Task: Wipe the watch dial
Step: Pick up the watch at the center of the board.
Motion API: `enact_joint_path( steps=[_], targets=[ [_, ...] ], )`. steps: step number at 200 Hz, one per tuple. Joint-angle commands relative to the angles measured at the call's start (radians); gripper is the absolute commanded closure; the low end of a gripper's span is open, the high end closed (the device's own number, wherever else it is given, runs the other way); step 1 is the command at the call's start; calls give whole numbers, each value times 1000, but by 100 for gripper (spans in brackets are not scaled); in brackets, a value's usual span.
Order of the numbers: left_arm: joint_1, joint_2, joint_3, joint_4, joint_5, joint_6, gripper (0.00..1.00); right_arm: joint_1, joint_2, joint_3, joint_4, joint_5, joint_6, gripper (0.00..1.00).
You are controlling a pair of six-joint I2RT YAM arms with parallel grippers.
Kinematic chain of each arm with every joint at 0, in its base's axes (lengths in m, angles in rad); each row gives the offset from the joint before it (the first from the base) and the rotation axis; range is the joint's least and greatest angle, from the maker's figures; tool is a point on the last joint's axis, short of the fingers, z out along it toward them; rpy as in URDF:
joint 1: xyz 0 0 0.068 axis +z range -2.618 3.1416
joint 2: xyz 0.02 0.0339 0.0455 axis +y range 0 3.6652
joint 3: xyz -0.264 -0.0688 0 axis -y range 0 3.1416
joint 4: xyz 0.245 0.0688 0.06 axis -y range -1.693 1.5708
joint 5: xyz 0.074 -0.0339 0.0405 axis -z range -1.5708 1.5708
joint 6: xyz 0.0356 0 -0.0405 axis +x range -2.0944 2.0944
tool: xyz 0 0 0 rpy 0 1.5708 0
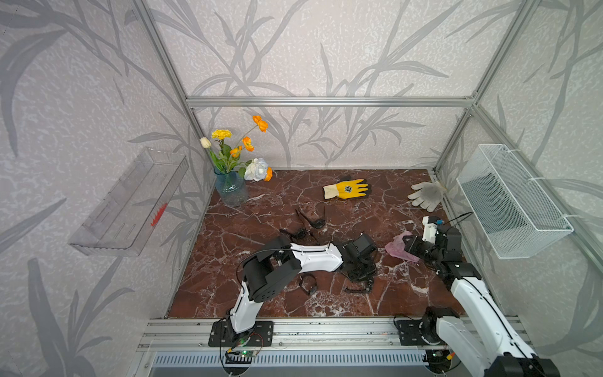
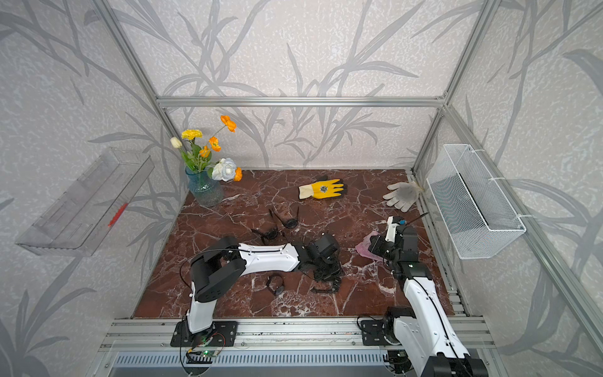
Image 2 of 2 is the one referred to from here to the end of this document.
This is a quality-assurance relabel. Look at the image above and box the black watch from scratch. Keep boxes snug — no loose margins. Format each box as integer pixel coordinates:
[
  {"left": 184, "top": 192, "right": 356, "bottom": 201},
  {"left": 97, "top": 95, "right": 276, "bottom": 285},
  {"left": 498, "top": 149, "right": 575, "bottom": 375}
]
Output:
[
  {"left": 269, "top": 208, "right": 299, "bottom": 229},
  {"left": 251, "top": 224, "right": 282, "bottom": 245},
  {"left": 310, "top": 276, "right": 342, "bottom": 295}
]

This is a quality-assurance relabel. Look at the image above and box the pink fluffy cloth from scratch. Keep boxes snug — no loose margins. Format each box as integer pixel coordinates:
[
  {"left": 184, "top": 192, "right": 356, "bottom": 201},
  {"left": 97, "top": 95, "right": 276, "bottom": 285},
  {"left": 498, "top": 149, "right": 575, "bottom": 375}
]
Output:
[{"left": 355, "top": 231, "right": 382, "bottom": 261}]

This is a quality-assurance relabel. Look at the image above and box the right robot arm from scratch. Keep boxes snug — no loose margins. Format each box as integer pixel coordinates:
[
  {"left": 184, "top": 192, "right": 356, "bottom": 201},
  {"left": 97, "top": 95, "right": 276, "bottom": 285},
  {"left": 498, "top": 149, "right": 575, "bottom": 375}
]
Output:
[{"left": 369, "top": 217, "right": 488, "bottom": 376}]

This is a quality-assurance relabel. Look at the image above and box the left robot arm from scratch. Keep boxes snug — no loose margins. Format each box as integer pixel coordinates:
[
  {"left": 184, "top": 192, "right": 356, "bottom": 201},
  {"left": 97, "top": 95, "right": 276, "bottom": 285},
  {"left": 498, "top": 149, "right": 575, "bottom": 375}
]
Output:
[{"left": 185, "top": 233, "right": 344, "bottom": 335}]

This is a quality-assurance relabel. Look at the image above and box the white knit glove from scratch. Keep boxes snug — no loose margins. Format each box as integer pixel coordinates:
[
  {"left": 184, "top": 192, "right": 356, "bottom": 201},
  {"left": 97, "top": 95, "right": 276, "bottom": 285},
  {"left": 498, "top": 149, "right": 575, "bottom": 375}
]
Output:
[{"left": 383, "top": 182, "right": 423, "bottom": 213}]

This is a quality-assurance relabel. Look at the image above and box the yellow black work glove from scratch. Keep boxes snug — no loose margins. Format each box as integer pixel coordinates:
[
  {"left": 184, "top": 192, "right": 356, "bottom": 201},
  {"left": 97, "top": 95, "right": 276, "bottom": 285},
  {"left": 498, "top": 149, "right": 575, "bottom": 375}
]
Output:
[{"left": 298, "top": 179, "right": 345, "bottom": 200}]

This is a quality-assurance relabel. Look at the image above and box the right circuit board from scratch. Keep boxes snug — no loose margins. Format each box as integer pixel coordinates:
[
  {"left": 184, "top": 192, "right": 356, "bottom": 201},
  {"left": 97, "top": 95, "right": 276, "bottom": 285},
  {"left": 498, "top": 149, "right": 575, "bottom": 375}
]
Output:
[{"left": 383, "top": 350, "right": 417, "bottom": 376}]

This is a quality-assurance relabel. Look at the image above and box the circuit board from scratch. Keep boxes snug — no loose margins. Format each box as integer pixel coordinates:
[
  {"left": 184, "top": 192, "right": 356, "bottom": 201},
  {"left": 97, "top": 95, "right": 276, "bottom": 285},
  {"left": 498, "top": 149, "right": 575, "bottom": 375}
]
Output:
[
  {"left": 185, "top": 350, "right": 221, "bottom": 364},
  {"left": 383, "top": 350, "right": 417, "bottom": 376}
]

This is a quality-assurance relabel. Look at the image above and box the blue glass vase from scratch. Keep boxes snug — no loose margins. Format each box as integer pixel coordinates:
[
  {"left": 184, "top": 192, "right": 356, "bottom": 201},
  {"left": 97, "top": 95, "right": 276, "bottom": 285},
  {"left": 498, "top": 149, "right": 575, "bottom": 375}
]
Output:
[{"left": 185, "top": 167, "right": 224, "bottom": 207}]

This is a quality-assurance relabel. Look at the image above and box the left circuit board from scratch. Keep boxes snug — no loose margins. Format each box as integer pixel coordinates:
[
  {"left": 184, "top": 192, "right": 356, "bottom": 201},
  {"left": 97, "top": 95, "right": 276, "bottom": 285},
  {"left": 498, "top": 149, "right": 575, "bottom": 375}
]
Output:
[{"left": 185, "top": 350, "right": 221, "bottom": 364}]

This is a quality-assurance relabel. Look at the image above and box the artificial flower bouquet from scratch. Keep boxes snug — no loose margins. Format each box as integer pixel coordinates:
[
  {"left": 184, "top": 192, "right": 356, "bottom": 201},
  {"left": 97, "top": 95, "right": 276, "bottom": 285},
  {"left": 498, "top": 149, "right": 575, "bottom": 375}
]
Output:
[{"left": 170, "top": 116, "right": 243, "bottom": 182}]

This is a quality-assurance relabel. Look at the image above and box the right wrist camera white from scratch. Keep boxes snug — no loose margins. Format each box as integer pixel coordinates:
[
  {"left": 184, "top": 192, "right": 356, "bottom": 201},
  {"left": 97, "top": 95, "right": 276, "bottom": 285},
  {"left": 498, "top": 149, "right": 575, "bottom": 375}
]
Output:
[{"left": 385, "top": 216, "right": 407, "bottom": 242}]

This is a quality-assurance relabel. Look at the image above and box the black watch curled strap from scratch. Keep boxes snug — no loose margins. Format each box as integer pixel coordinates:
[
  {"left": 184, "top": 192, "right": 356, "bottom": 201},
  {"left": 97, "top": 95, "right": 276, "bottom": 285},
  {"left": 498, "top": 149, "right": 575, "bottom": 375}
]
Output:
[{"left": 265, "top": 274, "right": 287, "bottom": 297}]

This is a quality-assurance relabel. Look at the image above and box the white wire mesh basket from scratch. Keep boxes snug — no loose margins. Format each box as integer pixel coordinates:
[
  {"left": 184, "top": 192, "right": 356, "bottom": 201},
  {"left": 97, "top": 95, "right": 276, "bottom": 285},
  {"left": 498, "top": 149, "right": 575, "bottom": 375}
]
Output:
[{"left": 427, "top": 144, "right": 526, "bottom": 260}]

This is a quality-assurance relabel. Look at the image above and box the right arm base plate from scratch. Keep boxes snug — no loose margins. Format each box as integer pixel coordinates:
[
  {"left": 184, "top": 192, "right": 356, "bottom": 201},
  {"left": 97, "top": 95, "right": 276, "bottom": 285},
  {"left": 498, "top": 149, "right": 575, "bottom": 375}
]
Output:
[{"left": 356, "top": 316, "right": 400, "bottom": 347}]

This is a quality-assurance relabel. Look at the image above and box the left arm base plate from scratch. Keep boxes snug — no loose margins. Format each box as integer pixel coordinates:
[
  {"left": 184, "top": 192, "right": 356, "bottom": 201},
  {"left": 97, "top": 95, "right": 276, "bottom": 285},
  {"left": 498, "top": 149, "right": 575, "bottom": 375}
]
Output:
[{"left": 171, "top": 319, "right": 239, "bottom": 348}]

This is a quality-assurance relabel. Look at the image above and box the aluminium front rail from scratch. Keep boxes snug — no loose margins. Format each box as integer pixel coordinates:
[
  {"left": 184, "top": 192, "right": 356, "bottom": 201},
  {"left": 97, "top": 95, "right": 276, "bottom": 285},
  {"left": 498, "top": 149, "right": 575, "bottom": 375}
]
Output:
[{"left": 100, "top": 317, "right": 496, "bottom": 352}]

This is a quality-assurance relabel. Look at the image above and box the clear plastic wall tray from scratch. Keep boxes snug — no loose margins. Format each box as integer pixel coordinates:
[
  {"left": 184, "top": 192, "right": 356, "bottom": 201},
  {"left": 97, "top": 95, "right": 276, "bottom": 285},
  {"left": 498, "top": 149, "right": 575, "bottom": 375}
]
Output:
[{"left": 16, "top": 148, "right": 155, "bottom": 257}]

